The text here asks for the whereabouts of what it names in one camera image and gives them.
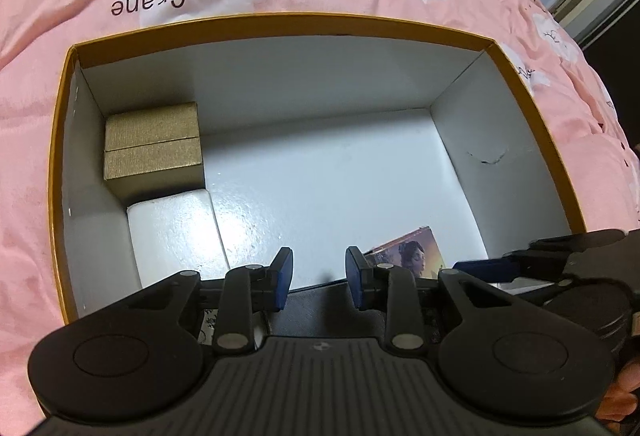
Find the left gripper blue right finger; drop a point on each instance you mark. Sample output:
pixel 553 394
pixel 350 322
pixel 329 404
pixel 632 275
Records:
pixel 357 270

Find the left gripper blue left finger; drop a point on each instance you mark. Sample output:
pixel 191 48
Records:
pixel 280 273

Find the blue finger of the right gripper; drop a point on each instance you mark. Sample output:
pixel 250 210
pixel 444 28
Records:
pixel 493 271

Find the dark grey box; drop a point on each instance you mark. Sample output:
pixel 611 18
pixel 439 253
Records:
pixel 325 312

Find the portrait photo card box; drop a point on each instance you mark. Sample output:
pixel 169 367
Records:
pixel 416 251

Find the white rectangular box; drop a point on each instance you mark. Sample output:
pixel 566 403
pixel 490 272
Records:
pixel 176 233

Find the gold gift box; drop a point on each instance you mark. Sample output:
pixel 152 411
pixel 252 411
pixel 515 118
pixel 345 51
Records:
pixel 153 152

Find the orange cardboard storage box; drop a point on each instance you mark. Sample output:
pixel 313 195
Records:
pixel 318 132

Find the pink cloud print duvet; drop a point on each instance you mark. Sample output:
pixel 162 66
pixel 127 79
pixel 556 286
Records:
pixel 35 36

